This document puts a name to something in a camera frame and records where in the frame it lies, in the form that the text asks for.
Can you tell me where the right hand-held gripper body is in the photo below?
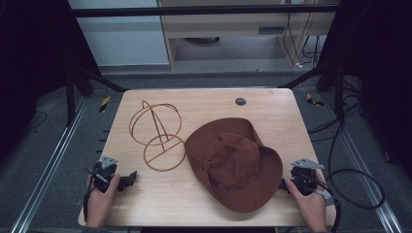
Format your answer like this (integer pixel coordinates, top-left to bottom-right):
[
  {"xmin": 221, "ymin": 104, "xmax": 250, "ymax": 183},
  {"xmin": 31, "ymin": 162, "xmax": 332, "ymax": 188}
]
[{"xmin": 289, "ymin": 157, "xmax": 336, "ymax": 207}]

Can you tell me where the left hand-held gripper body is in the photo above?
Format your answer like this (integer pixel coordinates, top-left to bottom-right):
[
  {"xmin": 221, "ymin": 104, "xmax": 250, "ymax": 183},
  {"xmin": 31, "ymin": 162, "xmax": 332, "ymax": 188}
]
[{"xmin": 89, "ymin": 155, "xmax": 120, "ymax": 194}]

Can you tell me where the brown brimmed hat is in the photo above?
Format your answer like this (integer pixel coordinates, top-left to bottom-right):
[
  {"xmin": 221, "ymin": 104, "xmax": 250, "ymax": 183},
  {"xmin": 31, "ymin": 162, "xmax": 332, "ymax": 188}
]
[{"xmin": 184, "ymin": 116, "xmax": 284, "ymax": 215}]

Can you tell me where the gold wire hat stand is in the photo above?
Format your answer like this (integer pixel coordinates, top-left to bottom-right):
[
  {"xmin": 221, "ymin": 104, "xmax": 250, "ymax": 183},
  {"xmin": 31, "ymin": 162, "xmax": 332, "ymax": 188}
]
[{"xmin": 128, "ymin": 100, "xmax": 187, "ymax": 173}]

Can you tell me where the person's right hand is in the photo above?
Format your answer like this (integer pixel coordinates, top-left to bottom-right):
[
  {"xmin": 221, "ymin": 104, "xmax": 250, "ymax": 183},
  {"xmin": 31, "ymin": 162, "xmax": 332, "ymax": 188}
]
[{"xmin": 285, "ymin": 179, "xmax": 328, "ymax": 233}]

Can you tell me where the person's left hand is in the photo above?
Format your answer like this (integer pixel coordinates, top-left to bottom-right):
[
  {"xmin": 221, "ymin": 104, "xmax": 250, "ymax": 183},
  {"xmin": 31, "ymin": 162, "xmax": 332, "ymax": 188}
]
[{"xmin": 85, "ymin": 173, "xmax": 121, "ymax": 229}]

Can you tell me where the yellow black hazard tape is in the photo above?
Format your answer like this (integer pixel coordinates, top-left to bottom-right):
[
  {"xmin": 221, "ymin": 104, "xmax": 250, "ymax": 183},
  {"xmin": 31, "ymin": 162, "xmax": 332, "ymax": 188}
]
[
  {"xmin": 305, "ymin": 92, "xmax": 325, "ymax": 108},
  {"xmin": 98, "ymin": 95, "xmax": 112, "ymax": 114}
]

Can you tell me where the wooden desk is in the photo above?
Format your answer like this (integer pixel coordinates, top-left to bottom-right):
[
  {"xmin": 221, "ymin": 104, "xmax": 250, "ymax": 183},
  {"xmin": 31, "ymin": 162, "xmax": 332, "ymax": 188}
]
[{"xmin": 78, "ymin": 87, "xmax": 338, "ymax": 228}]

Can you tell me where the white cabinet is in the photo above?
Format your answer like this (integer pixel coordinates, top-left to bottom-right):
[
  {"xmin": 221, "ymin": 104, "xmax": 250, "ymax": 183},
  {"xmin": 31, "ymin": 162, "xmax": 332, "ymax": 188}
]
[{"xmin": 67, "ymin": 0, "xmax": 171, "ymax": 68}]

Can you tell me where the light wooden cabinet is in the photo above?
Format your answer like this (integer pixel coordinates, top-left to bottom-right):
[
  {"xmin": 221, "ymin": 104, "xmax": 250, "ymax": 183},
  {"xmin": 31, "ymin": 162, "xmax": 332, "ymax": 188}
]
[{"xmin": 156, "ymin": 0, "xmax": 341, "ymax": 71}]

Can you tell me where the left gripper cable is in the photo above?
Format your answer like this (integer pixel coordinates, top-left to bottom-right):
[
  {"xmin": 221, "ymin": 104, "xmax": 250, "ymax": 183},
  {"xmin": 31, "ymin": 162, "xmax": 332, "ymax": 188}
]
[{"xmin": 83, "ymin": 171, "xmax": 98, "ymax": 224}]

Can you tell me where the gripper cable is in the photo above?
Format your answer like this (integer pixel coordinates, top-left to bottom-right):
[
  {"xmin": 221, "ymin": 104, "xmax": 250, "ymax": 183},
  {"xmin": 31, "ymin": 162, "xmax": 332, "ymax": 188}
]
[
  {"xmin": 83, "ymin": 171, "xmax": 98, "ymax": 224},
  {"xmin": 329, "ymin": 199, "xmax": 342, "ymax": 233}
]

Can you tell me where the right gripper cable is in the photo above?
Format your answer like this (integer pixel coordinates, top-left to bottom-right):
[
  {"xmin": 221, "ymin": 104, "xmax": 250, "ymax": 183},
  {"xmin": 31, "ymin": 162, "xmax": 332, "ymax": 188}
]
[{"xmin": 329, "ymin": 199, "xmax": 342, "ymax": 233}]

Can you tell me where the black cable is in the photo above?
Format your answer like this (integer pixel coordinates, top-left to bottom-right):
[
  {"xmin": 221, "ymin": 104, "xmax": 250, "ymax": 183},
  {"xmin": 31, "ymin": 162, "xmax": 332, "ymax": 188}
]
[{"xmin": 306, "ymin": 77, "xmax": 387, "ymax": 211}]

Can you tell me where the silver floor rail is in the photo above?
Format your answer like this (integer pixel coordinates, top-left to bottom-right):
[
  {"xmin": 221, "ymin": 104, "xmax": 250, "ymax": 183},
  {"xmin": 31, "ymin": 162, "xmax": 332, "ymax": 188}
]
[
  {"xmin": 9, "ymin": 96, "xmax": 89, "ymax": 233},
  {"xmin": 320, "ymin": 93, "xmax": 406, "ymax": 233}
]

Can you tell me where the black metal frame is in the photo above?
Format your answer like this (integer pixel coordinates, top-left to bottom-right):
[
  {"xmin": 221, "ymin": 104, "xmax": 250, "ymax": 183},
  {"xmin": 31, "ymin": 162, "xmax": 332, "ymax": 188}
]
[{"xmin": 64, "ymin": 3, "xmax": 361, "ymax": 127}]

